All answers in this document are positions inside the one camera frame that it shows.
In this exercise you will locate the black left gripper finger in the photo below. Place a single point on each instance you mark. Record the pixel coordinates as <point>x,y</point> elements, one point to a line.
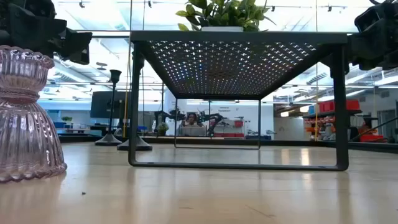
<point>79,46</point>

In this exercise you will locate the pink ribbed glass candle holder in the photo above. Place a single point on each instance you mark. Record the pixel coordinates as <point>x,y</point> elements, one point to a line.
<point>28,130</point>

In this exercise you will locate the black tall candlestick holder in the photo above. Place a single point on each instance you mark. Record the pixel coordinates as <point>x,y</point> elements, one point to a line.
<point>109,140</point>
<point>143,146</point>

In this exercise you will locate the black background robot arm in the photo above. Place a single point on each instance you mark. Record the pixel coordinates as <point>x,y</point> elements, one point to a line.
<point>168,115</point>
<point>214,119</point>

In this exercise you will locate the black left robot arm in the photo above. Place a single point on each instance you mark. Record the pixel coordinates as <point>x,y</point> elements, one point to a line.
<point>18,7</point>

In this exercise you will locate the round ceiling fixture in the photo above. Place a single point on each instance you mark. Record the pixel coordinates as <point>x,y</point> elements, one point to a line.
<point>101,64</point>

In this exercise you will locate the black computer monitor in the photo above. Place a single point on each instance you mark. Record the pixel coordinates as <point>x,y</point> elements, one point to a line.
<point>101,104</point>

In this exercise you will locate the red storage bin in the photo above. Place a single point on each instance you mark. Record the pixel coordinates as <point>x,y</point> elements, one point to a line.
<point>326,106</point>
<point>353,105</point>

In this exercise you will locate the black storage rack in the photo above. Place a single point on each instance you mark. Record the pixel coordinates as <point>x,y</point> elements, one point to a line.
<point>323,114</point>

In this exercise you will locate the orange storage bin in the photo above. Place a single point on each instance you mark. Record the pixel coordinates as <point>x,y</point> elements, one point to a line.
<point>371,138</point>

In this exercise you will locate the yellow pole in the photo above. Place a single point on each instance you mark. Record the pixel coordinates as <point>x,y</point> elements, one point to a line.
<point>316,124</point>

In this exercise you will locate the small background potted plant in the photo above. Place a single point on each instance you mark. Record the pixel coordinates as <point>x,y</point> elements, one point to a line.
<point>162,127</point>

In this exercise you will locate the person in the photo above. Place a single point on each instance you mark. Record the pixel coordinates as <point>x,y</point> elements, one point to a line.
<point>191,119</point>

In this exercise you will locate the black perforated metal shelf riser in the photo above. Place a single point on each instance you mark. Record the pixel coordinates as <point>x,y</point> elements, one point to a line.
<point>236,36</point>

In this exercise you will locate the white plant pot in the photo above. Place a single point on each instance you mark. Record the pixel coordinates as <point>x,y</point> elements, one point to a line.
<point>222,28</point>

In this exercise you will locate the green artificial leafy plant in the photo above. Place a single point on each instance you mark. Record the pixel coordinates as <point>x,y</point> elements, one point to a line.
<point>224,12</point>

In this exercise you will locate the small red box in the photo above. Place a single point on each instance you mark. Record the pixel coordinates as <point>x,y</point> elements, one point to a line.
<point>238,124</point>

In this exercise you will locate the row of red bins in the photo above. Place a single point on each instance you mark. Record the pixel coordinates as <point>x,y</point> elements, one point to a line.
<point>228,135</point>

